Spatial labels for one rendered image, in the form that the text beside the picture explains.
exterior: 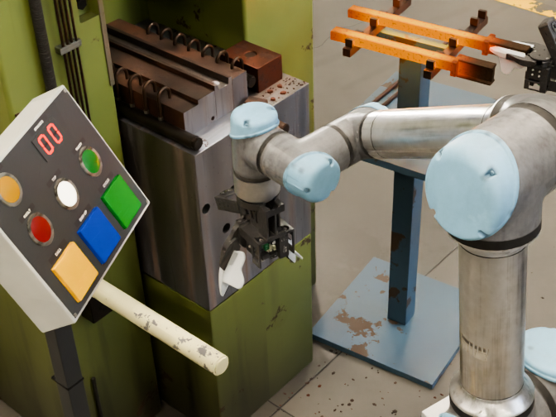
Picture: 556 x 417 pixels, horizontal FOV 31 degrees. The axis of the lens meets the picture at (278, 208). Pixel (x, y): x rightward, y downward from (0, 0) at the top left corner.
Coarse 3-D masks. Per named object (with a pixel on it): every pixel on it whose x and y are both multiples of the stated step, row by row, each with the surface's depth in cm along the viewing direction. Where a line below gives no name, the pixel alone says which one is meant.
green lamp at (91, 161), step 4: (84, 152) 181; (88, 152) 181; (92, 152) 182; (84, 156) 180; (88, 156) 181; (92, 156) 182; (96, 156) 183; (84, 160) 180; (88, 160) 181; (92, 160) 182; (96, 160) 183; (84, 164) 180; (88, 164) 180; (92, 164) 181; (96, 164) 182; (88, 168) 180; (92, 168) 181; (96, 168) 182; (92, 172) 181; (96, 172) 182
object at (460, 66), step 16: (336, 32) 241; (352, 32) 241; (368, 48) 238; (384, 48) 236; (400, 48) 234; (416, 48) 234; (448, 64) 228; (464, 64) 227; (480, 64) 225; (480, 80) 227
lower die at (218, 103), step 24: (120, 24) 245; (120, 48) 235; (168, 48) 235; (120, 72) 229; (144, 72) 227; (168, 72) 226; (216, 72) 224; (240, 72) 225; (192, 96) 218; (216, 96) 221; (240, 96) 227; (168, 120) 219; (192, 120) 217
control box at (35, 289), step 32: (64, 96) 181; (32, 128) 172; (64, 128) 178; (0, 160) 164; (32, 160) 170; (64, 160) 176; (32, 192) 168; (96, 192) 181; (0, 224) 160; (64, 224) 172; (0, 256) 163; (32, 256) 163; (32, 288) 165; (64, 288) 167; (96, 288) 174; (32, 320) 170; (64, 320) 168
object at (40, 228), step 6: (36, 216) 166; (36, 222) 166; (42, 222) 167; (36, 228) 165; (42, 228) 166; (48, 228) 168; (36, 234) 165; (42, 234) 166; (48, 234) 167; (42, 240) 166; (48, 240) 167
